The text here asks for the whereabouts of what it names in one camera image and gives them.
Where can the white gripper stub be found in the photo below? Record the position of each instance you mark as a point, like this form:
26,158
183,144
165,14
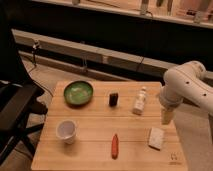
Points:
167,116

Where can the wooden table board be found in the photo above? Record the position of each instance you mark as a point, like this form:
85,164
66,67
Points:
97,123

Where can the black chair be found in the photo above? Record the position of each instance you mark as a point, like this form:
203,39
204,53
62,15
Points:
16,104

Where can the white sponge block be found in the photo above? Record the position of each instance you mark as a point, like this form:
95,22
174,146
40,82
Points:
156,138

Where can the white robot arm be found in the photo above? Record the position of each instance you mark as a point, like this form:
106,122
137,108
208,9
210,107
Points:
185,81

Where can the white paper cup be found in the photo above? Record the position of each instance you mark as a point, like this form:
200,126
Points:
66,131

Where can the orange carrot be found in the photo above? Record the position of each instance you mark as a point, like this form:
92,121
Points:
115,147

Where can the white small bottle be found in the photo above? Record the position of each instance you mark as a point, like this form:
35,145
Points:
140,101

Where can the green bowl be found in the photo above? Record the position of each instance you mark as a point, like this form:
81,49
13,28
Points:
78,93

